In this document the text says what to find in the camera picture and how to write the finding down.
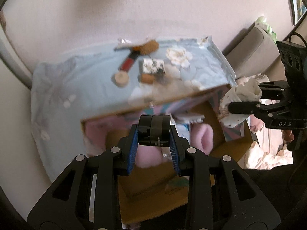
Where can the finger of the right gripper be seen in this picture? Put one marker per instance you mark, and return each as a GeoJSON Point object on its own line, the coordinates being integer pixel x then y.
{"type": "Point", "coordinates": [274, 90]}
{"type": "Point", "coordinates": [276, 110]}

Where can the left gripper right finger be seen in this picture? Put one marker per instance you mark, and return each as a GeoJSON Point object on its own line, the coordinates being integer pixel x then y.
{"type": "Point", "coordinates": [220, 194]}

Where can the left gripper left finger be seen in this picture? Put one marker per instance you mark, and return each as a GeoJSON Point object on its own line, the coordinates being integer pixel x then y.
{"type": "Point", "coordinates": [85, 195]}

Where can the cream sock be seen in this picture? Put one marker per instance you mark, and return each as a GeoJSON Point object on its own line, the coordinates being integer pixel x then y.
{"type": "Point", "coordinates": [248, 92]}

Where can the black cylinder object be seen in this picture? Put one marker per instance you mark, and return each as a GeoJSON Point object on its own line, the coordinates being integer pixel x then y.
{"type": "Point", "coordinates": [154, 130]}

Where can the red black lipstick tube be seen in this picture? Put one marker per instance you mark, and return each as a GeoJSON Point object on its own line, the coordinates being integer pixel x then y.
{"type": "Point", "coordinates": [130, 59]}

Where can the person right hand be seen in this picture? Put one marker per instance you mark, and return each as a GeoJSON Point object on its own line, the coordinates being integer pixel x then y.
{"type": "Point", "coordinates": [288, 136]}

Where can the grey sofa cushion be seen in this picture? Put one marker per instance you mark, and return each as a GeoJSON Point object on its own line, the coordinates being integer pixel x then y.
{"type": "Point", "coordinates": [254, 54]}

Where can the pink fuzzy sock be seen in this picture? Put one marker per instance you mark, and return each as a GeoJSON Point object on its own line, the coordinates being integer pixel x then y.
{"type": "Point", "coordinates": [200, 137]}

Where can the white hair clip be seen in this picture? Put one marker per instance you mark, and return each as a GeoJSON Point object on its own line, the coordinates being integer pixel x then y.
{"type": "Point", "coordinates": [189, 118]}

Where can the cardboard box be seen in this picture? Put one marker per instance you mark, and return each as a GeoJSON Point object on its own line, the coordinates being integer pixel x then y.
{"type": "Point", "coordinates": [153, 190]}

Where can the floral light blue tablecloth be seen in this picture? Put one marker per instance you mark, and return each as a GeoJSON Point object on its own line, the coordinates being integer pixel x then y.
{"type": "Point", "coordinates": [83, 86]}

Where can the small brown block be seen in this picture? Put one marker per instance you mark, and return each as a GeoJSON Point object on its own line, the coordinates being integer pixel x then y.
{"type": "Point", "coordinates": [147, 79]}

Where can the white printed packet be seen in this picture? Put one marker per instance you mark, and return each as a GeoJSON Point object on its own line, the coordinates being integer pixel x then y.
{"type": "Point", "coordinates": [152, 66]}

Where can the round beige cap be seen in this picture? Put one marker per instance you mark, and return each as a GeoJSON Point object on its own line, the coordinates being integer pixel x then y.
{"type": "Point", "coordinates": [121, 78]}

